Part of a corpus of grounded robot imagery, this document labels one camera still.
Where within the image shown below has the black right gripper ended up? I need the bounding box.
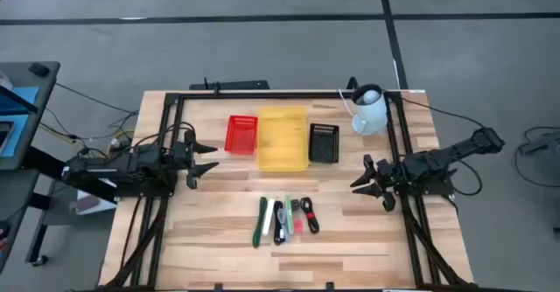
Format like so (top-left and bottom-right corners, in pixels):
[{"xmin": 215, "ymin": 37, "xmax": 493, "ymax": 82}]
[{"xmin": 349, "ymin": 154, "xmax": 397, "ymax": 212}]

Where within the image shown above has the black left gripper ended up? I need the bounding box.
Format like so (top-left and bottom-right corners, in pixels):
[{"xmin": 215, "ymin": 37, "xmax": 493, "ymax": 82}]
[{"xmin": 172, "ymin": 129, "xmax": 220, "ymax": 190}]

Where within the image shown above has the black cable with red tie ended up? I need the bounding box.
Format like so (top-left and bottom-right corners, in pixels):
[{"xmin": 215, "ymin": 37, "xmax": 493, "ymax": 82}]
[{"xmin": 299, "ymin": 196, "xmax": 320, "ymax": 235}]

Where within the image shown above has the light green slim box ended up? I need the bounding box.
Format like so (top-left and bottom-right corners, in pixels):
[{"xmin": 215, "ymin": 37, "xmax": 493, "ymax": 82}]
[{"xmin": 283, "ymin": 194, "xmax": 295, "ymax": 235}]

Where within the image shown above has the green braided cable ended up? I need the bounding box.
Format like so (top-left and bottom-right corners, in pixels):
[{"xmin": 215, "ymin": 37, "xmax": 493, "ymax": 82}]
[{"xmin": 252, "ymin": 196, "xmax": 269, "ymax": 249}]

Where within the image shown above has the white product box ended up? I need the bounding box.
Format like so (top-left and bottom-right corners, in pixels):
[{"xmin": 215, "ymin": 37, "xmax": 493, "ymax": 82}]
[{"xmin": 262, "ymin": 198, "xmax": 276, "ymax": 237}]

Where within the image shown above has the lavender braided usb cable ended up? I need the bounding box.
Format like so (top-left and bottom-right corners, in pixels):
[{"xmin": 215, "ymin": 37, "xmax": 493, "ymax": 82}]
[{"xmin": 277, "ymin": 207, "xmax": 291, "ymax": 242}]

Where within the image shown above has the red plastic bin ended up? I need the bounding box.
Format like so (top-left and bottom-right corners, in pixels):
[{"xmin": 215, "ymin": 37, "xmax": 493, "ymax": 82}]
[{"xmin": 224, "ymin": 115, "xmax": 259, "ymax": 156}]

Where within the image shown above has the black plastic bin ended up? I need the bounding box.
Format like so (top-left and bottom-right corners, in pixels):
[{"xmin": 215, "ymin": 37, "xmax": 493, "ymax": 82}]
[{"xmin": 308, "ymin": 122, "xmax": 340, "ymax": 164}]

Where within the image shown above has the yellow plastic bin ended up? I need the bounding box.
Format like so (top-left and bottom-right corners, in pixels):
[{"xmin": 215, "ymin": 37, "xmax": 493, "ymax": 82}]
[{"xmin": 256, "ymin": 106, "xmax": 310, "ymax": 173}]

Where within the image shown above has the white cylindrical spot lamp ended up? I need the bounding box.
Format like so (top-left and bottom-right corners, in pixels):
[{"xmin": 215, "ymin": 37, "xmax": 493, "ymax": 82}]
[{"xmin": 351, "ymin": 83, "xmax": 389, "ymax": 136}]

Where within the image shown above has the black power strip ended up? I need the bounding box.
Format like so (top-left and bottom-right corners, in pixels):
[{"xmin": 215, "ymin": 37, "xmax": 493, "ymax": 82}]
[{"xmin": 189, "ymin": 80, "xmax": 270, "ymax": 91}]

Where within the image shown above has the white and maroon box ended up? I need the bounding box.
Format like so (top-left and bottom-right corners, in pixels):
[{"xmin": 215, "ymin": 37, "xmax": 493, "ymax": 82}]
[{"xmin": 72, "ymin": 189, "xmax": 117, "ymax": 217}]

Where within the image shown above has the grey side desk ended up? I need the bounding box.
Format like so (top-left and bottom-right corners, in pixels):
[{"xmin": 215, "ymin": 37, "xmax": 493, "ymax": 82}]
[{"xmin": 0, "ymin": 60, "xmax": 61, "ymax": 275}]

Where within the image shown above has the black computer mouse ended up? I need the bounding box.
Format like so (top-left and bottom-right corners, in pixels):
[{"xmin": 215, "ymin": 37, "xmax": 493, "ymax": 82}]
[{"xmin": 28, "ymin": 62, "xmax": 51, "ymax": 77}]

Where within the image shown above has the blue desk mat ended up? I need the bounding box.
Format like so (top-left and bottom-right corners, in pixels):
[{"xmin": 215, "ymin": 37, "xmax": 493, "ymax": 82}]
[{"xmin": 0, "ymin": 86, "xmax": 40, "ymax": 157}]

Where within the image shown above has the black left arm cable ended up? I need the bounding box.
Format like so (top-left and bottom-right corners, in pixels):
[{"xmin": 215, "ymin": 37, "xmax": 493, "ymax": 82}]
[{"xmin": 148, "ymin": 121, "xmax": 196, "ymax": 153}]

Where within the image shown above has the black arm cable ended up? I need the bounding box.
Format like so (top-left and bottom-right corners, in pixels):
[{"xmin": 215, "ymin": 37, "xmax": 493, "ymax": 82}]
[
  {"xmin": 148, "ymin": 121, "xmax": 196, "ymax": 153},
  {"xmin": 395, "ymin": 94, "xmax": 487, "ymax": 132}
]

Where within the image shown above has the white lamp cable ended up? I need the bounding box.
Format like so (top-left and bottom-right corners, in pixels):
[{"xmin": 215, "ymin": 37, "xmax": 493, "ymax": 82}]
[{"xmin": 337, "ymin": 88, "xmax": 356, "ymax": 118}]

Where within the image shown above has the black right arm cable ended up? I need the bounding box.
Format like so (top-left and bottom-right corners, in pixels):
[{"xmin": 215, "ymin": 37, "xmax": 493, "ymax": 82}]
[{"xmin": 395, "ymin": 94, "xmax": 487, "ymax": 132}]

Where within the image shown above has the black aluminium rig frame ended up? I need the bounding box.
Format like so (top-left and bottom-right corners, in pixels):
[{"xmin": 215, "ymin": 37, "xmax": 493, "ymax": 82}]
[{"xmin": 104, "ymin": 88, "xmax": 476, "ymax": 291}]

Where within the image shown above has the black floor cable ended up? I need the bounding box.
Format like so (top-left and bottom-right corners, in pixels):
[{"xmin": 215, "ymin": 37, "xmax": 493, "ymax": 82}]
[{"xmin": 514, "ymin": 126, "xmax": 560, "ymax": 189}]

